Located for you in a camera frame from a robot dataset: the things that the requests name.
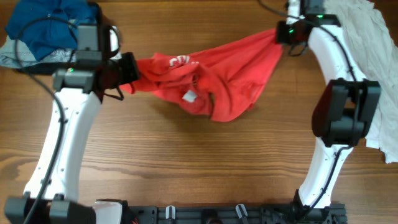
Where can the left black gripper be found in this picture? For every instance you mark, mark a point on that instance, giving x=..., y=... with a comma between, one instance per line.
x=130, y=73

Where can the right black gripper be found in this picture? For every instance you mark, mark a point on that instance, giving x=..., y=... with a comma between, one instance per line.
x=280, y=27

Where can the red soccer t-shirt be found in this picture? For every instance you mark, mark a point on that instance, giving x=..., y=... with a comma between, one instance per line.
x=222, y=82

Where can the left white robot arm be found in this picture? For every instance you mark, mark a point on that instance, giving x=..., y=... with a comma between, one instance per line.
x=51, y=195

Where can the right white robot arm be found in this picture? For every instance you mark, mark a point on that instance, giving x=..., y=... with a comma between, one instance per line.
x=347, y=106

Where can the white crumpled cloth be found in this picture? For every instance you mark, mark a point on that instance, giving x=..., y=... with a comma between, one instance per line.
x=375, y=53

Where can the blue polo shirt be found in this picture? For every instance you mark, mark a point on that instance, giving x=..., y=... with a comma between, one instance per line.
x=44, y=37

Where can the grey folded garment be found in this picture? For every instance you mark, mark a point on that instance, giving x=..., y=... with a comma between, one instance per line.
x=8, y=57

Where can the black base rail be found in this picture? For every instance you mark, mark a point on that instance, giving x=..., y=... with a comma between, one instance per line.
x=266, y=214

